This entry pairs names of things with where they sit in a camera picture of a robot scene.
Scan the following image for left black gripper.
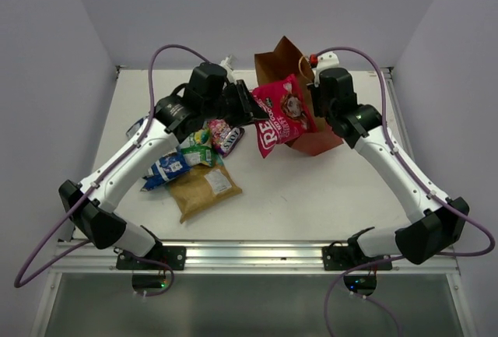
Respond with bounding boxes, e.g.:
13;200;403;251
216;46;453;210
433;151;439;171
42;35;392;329
203;79;269;128

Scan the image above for pink snack bag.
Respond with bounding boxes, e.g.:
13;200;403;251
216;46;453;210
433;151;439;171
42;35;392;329
252;74;317;158

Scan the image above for red paper bag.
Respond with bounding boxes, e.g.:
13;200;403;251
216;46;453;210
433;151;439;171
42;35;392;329
254;36;343;156

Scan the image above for large blue chip bag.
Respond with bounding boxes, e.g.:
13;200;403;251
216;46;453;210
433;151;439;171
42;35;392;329
124;117;194;193

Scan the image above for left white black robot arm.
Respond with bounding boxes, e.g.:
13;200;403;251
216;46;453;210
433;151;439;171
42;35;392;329
58;62;268;269

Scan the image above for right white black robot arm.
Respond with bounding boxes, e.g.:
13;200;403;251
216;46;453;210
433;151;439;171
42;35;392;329
308;67;470;269

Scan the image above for purple Fox's candy bag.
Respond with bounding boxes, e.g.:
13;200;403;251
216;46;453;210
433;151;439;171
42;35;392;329
208;119;245;158

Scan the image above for green Fox's candy bag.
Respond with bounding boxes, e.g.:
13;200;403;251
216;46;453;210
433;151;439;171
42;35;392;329
181;146;215;167

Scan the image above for brown kraft snack bag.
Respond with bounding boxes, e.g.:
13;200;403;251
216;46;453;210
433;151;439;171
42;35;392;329
167;164;243;223

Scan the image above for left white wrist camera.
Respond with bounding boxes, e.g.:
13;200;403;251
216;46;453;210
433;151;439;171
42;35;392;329
219;54;236;83

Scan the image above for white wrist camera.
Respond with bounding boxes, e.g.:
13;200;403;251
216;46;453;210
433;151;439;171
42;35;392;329
219;54;236;83
309;51;340;86

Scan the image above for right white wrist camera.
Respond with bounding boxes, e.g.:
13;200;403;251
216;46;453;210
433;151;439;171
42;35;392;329
309;51;340;86

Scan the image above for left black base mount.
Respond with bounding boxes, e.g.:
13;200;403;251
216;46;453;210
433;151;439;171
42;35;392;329
115;245;186;297

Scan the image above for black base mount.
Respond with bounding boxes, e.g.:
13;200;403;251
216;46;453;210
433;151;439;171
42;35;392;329
115;245;186;297
321;241;393;296

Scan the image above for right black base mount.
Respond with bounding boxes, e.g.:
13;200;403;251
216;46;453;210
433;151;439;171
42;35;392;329
321;241;393;296

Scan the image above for aluminium rail frame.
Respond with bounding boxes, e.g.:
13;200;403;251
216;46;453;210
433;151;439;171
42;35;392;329
30;240;477;336

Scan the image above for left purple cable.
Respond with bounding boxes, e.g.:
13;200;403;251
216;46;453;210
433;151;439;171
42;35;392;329
13;44;219;290

